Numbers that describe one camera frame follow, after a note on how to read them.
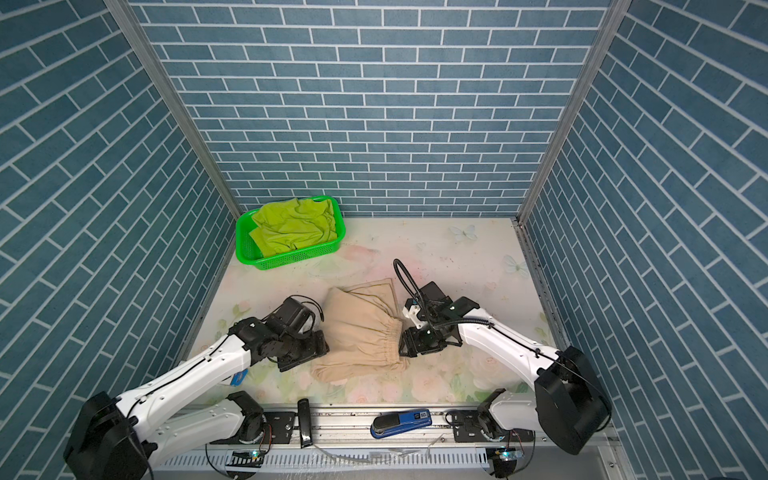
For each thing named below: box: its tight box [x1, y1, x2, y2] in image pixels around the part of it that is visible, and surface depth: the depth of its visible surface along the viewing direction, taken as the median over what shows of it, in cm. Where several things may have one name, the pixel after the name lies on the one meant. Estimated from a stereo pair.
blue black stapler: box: [370, 408, 433, 439], surface depth 74 cm
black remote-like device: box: [297, 398, 313, 449], surface depth 74 cm
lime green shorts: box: [249, 198, 338, 258], surface depth 111 cm
